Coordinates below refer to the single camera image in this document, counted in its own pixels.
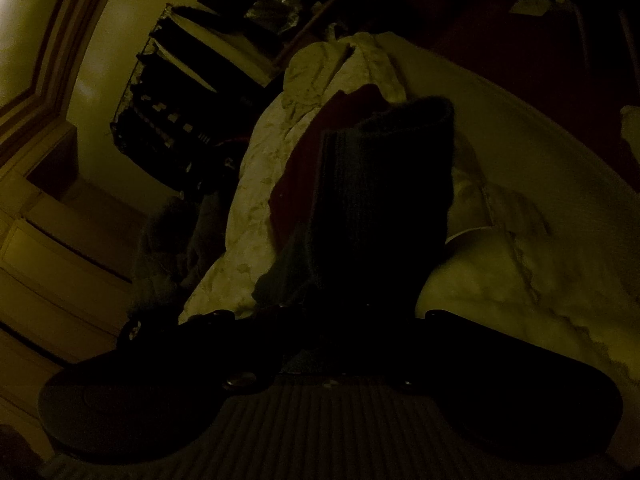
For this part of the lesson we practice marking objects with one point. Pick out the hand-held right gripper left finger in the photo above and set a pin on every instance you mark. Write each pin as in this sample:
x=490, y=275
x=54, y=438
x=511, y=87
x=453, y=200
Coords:
x=200, y=332

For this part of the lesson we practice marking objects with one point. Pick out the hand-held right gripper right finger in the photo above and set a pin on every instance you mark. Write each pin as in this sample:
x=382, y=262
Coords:
x=490, y=340

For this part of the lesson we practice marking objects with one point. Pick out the dark knit sweater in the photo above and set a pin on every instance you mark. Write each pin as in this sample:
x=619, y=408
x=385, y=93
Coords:
x=380, y=220

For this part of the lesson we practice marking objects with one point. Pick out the grey fluffy cloth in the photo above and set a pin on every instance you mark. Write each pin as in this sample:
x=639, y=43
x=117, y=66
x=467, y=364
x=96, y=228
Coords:
x=167, y=250

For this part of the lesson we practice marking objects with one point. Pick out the white pillow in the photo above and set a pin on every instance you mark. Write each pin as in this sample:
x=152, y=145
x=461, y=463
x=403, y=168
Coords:
x=540, y=240

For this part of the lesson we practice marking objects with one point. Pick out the wooden cabinet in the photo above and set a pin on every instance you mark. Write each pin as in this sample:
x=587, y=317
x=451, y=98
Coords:
x=55, y=260

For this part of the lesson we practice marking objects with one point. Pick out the pale floral duvet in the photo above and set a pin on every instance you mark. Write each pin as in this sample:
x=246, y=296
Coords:
x=260, y=175

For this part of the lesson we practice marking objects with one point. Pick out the dark red garment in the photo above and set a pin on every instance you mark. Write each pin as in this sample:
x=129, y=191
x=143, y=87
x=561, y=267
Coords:
x=310, y=160

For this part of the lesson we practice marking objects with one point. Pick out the dark storage rack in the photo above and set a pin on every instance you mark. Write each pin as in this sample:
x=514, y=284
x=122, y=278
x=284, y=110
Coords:
x=175, y=100

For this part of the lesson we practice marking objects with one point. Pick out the crumpled shiny bag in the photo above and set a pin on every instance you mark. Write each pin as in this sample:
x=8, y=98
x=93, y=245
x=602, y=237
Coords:
x=275, y=10

